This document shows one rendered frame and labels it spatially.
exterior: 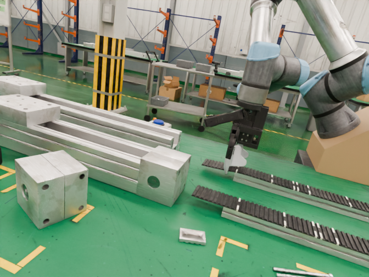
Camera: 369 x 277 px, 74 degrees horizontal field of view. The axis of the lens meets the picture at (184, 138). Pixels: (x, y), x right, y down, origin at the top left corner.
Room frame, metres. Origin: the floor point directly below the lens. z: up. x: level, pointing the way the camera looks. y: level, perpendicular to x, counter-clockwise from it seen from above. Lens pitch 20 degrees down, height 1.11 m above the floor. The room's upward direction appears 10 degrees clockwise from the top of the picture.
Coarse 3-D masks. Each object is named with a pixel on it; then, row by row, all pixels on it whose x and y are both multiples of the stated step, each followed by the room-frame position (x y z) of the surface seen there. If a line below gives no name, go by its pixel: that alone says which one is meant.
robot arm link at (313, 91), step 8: (328, 72) 0.98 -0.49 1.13; (312, 80) 0.95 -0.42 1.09; (320, 80) 0.94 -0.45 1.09; (304, 88) 0.97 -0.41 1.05; (312, 88) 0.95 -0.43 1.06; (320, 88) 0.93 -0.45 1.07; (328, 88) 0.91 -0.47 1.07; (304, 96) 0.98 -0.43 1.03; (312, 96) 0.95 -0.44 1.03; (320, 96) 0.93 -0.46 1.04; (328, 96) 0.91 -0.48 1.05; (312, 104) 0.96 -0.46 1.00; (320, 104) 0.94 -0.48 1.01; (328, 104) 0.93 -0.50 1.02; (336, 104) 0.93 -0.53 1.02; (312, 112) 0.97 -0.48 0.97; (320, 112) 0.94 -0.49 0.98
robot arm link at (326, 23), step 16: (304, 0) 0.91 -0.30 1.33; (320, 0) 0.89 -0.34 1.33; (320, 16) 0.89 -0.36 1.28; (336, 16) 0.89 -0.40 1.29; (320, 32) 0.90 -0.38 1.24; (336, 32) 0.88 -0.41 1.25; (336, 48) 0.88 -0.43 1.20; (352, 48) 0.87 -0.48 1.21; (336, 64) 0.88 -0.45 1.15; (352, 64) 0.85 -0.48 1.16; (368, 64) 0.83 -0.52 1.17; (336, 80) 0.89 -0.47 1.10; (352, 80) 0.85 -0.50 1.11; (368, 80) 0.81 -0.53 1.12; (336, 96) 0.89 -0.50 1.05; (352, 96) 0.87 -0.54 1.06
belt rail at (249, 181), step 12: (240, 180) 0.65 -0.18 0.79; (252, 180) 0.64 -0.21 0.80; (276, 192) 0.62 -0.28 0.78; (288, 192) 0.62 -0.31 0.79; (300, 192) 0.61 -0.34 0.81; (312, 204) 0.59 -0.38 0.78; (324, 204) 0.59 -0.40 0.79; (336, 204) 0.58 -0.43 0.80; (348, 216) 0.57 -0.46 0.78; (360, 216) 0.56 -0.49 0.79
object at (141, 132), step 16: (48, 96) 0.90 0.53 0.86; (64, 112) 0.78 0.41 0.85; (80, 112) 0.78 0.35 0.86; (96, 112) 0.83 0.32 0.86; (112, 112) 0.84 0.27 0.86; (96, 128) 0.75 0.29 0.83; (112, 128) 0.74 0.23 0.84; (128, 128) 0.72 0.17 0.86; (144, 128) 0.78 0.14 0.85; (160, 128) 0.77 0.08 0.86; (144, 144) 0.70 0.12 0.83; (160, 144) 0.69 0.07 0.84; (176, 144) 0.75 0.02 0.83
